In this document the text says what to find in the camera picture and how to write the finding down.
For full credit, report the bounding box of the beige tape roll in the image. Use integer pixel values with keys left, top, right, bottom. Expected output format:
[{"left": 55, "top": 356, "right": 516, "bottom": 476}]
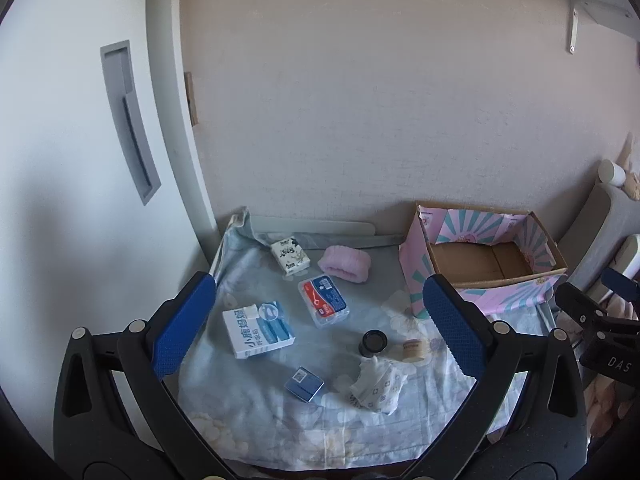
[{"left": 401, "top": 338, "right": 427, "bottom": 365}]

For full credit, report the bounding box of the white cup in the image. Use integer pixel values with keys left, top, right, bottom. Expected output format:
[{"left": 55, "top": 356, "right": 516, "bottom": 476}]
[{"left": 598, "top": 159, "right": 628, "bottom": 186}]

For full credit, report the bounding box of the grey recessed door handle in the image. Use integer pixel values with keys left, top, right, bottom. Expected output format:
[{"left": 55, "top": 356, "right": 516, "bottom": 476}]
[{"left": 100, "top": 40, "right": 162, "bottom": 206}]

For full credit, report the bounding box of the pink fluffy wristband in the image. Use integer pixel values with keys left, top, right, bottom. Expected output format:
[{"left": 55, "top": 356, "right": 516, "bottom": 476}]
[{"left": 320, "top": 246, "right": 372, "bottom": 281}]

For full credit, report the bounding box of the small blue box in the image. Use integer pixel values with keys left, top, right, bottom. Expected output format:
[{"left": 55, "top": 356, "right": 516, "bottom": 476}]
[{"left": 284, "top": 367, "right": 325, "bottom": 403}]

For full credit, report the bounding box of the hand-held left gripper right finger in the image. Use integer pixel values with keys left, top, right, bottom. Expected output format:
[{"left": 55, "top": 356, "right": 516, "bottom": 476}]
[{"left": 400, "top": 274, "right": 588, "bottom": 480}]

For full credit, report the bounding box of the clear plastic box blue label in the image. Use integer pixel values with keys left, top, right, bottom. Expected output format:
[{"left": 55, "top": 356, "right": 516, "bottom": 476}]
[{"left": 298, "top": 275, "right": 351, "bottom": 330}]

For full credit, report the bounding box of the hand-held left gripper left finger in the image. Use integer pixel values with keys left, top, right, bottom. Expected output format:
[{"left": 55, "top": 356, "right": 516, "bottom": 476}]
[{"left": 53, "top": 271, "right": 236, "bottom": 480}]

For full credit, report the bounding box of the beige plush toy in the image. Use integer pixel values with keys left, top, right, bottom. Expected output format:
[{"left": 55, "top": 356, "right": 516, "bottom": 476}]
[{"left": 616, "top": 132, "right": 640, "bottom": 201}]

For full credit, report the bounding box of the pink fluffy fabric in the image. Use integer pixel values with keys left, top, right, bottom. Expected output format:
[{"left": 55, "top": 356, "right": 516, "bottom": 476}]
[{"left": 586, "top": 372, "right": 623, "bottom": 438}]

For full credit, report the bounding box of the white patterned tissue pack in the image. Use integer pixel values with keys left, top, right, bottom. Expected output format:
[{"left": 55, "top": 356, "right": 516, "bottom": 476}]
[{"left": 270, "top": 236, "right": 312, "bottom": 276}]

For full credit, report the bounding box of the white patterned sock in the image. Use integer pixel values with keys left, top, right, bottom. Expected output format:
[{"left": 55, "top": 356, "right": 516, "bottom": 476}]
[{"left": 348, "top": 355, "right": 404, "bottom": 415}]

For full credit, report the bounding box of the pink striped cardboard box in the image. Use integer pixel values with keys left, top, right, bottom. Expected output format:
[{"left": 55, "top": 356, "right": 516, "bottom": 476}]
[{"left": 398, "top": 201, "right": 569, "bottom": 320}]

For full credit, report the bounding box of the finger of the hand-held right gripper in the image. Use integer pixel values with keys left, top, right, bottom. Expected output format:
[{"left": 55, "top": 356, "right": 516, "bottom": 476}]
[{"left": 602, "top": 267, "right": 640, "bottom": 306}]

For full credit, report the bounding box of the light blue floral bedsheet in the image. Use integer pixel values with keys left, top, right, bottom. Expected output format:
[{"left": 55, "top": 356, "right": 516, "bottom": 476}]
[{"left": 177, "top": 207, "right": 558, "bottom": 472}]

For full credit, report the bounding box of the white and blue carton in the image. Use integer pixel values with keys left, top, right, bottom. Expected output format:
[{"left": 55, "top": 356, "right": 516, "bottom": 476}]
[{"left": 222, "top": 301, "right": 296, "bottom": 360}]

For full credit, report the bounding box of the white wall shelf bracket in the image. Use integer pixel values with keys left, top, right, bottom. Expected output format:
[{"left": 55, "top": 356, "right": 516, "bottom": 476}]
[{"left": 567, "top": 0, "right": 640, "bottom": 53}]

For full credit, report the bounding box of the black round jar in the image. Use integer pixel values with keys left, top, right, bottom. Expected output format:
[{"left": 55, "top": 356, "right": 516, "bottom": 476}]
[{"left": 359, "top": 329, "right": 387, "bottom": 358}]

